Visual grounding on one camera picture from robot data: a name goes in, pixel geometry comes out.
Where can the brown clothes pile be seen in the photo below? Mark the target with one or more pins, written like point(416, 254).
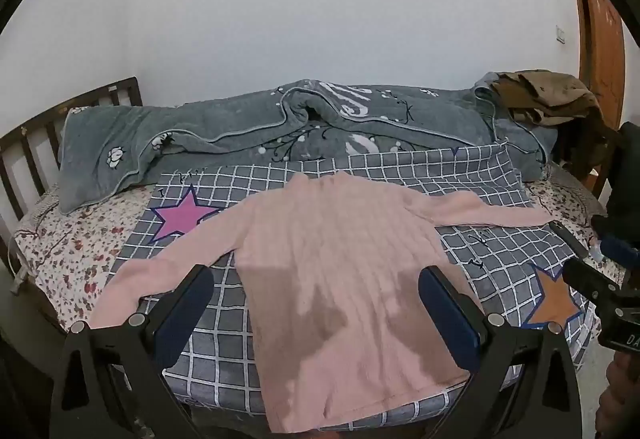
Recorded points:
point(550, 94)

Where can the white wall switch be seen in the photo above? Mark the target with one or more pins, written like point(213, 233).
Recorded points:
point(561, 34)

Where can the grey plush blanket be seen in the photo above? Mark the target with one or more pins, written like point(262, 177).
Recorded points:
point(200, 119)

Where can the person's right forearm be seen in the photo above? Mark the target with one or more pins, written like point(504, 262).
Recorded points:
point(622, 399)

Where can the wooden door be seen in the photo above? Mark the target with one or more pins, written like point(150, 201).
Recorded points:
point(602, 44)

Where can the floral bed sheet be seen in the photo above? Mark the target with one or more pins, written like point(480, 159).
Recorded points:
point(65, 244)

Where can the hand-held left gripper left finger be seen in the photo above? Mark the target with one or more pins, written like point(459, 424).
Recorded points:
point(192, 299)

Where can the dark wooden chair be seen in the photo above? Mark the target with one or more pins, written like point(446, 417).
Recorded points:
point(585, 144)

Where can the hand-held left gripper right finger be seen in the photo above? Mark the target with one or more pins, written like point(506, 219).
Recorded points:
point(442, 299)

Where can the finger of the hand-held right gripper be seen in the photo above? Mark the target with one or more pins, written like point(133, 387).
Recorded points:
point(587, 281)
point(567, 238)

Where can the dark wooden headboard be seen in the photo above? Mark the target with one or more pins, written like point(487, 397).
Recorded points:
point(131, 94)

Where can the pink knit sweater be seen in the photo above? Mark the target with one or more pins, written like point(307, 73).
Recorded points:
point(320, 269)

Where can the grey checked star-print sheet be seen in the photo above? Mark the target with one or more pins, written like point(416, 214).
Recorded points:
point(220, 344)

